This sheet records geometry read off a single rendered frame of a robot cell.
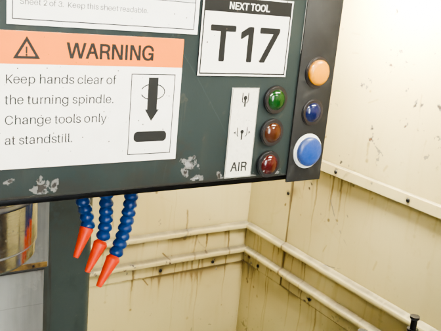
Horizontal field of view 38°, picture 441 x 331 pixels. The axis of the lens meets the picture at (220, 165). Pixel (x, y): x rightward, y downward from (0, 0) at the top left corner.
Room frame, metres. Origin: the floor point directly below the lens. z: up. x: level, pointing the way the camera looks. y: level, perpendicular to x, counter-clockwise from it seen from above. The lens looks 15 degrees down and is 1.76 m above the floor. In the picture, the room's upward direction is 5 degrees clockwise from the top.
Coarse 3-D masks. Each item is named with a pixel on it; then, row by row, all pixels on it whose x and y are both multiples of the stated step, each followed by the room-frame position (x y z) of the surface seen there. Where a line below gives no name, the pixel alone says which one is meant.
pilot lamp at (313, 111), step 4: (312, 104) 0.63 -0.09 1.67; (316, 104) 0.63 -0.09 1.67; (308, 108) 0.62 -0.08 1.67; (312, 108) 0.62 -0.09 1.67; (316, 108) 0.63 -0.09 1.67; (320, 108) 0.63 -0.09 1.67; (308, 112) 0.62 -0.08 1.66; (312, 112) 0.62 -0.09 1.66; (316, 112) 0.63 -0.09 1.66; (320, 112) 0.63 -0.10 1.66; (308, 116) 0.62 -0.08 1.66; (312, 116) 0.62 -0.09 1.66; (316, 116) 0.63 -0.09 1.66; (308, 120) 0.62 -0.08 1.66; (312, 120) 0.63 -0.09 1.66
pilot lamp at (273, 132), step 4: (272, 124) 0.60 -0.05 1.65; (276, 124) 0.60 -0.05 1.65; (268, 128) 0.60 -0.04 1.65; (272, 128) 0.60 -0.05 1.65; (276, 128) 0.60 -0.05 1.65; (280, 128) 0.60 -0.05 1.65; (268, 132) 0.60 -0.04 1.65; (272, 132) 0.60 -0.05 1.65; (276, 132) 0.60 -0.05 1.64; (280, 132) 0.60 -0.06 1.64; (268, 136) 0.60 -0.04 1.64; (272, 136) 0.60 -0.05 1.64; (276, 136) 0.60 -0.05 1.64; (268, 140) 0.60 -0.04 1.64; (272, 140) 0.60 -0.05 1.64; (276, 140) 0.60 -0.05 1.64
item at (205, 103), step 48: (0, 0) 0.46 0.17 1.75; (288, 0) 0.61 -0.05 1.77; (192, 48) 0.55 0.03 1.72; (192, 96) 0.55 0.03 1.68; (288, 96) 0.61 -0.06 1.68; (192, 144) 0.56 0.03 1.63; (288, 144) 0.62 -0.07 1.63; (0, 192) 0.46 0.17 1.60; (48, 192) 0.48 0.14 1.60; (96, 192) 0.51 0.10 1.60; (144, 192) 0.54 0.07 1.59
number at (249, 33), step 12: (240, 24) 0.58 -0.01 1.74; (252, 24) 0.58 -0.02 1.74; (264, 24) 0.59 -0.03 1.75; (276, 24) 0.60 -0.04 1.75; (240, 36) 0.58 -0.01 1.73; (252, 36) 0.58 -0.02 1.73; (264, 36) 0.59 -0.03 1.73; (276, 36) 0.60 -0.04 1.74; (240, 48) 0.58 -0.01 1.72; (252, 48) 0.58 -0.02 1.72; (264, 48) 0.59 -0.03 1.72; (276, 48) 0.60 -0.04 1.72; (240, 60) 0.58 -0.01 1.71; (252, 60) 0.59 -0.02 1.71; (264, 60) 0.59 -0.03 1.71; (276, 60) 0.60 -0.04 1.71
